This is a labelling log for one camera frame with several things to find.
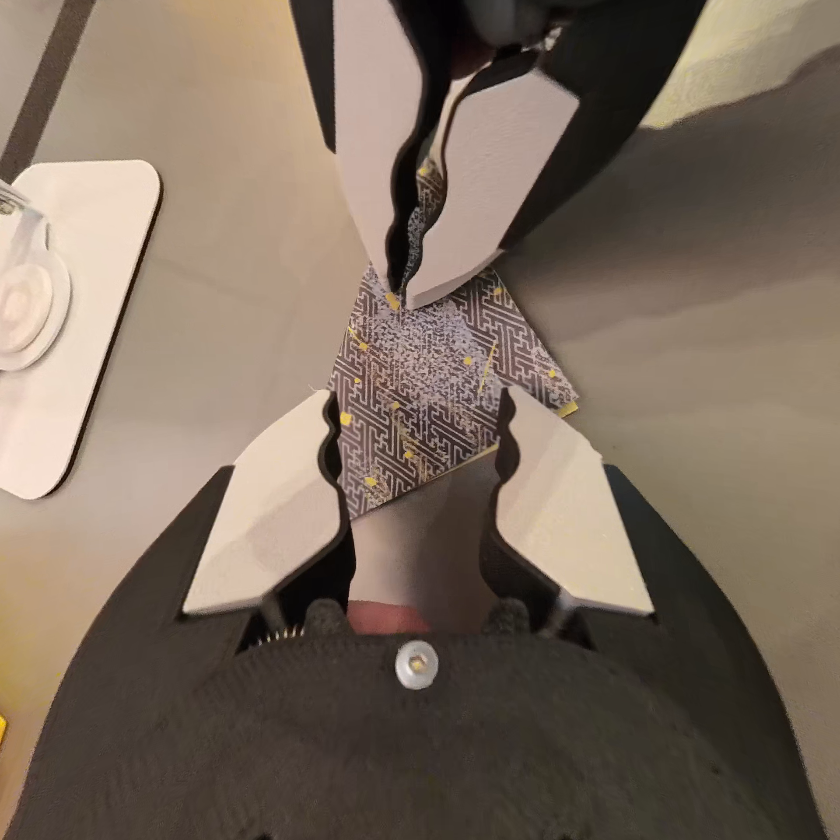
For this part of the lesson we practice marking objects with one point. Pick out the white square coaster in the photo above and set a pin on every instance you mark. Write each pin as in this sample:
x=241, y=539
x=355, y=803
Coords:
x=98, y=262

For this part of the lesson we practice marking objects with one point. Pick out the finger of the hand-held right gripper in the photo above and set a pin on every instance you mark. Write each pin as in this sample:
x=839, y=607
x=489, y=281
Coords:
x=374, y=98
x=505, y=170

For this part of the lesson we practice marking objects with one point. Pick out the patterned grey origami paper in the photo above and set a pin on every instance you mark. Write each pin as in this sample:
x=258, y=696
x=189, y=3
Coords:
x=426, y=380

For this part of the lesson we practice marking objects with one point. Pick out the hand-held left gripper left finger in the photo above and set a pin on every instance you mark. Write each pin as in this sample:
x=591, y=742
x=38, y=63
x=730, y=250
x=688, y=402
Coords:
x=262, y=512

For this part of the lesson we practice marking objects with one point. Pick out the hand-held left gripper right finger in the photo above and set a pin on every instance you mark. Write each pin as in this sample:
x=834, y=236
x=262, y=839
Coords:
x=564, y=512

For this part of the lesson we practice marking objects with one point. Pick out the person's left hand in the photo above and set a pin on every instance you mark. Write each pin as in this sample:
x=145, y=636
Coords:
x=387, y=618

